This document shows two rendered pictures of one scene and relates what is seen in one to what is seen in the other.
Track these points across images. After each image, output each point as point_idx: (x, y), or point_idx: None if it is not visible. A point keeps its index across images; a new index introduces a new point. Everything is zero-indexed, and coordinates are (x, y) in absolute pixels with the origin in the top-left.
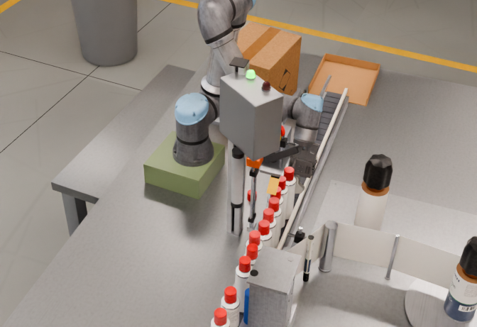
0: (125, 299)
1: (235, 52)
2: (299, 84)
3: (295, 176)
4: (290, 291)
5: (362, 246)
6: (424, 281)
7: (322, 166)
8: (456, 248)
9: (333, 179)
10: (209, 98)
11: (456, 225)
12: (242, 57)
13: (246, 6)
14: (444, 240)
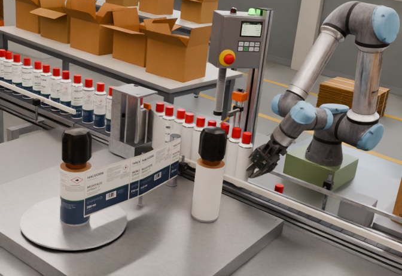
0: None
1: (317, 42)
2: None
3: None
4: (116, 96)
5: (160, 167)
6: (119, 215)
7: (318, 235)
8: (146, 255)
9: (298, 240)
10: (344, 115)
11: (179, 269)
12: (319, 49)
13: (364, 25)
14: (163, 252)
